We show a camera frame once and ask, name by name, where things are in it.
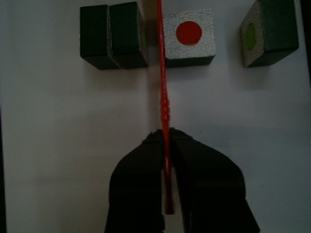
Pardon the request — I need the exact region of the red plastic toy knife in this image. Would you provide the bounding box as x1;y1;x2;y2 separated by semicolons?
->
154;0;176;215

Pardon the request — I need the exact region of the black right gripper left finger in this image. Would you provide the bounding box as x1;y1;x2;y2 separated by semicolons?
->
102;128;166;233

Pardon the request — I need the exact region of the sushi piece with red centre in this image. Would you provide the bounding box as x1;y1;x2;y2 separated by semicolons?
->
161;8;217;68

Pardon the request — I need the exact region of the dark green sushi piece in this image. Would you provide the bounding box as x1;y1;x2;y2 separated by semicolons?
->
78;4;121;71
106;1;149;70

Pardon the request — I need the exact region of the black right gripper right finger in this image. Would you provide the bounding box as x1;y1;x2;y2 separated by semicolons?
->
169;127;261;233

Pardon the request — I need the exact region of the sushi piece with green centre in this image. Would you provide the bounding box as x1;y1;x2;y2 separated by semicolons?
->
237;0;300;68

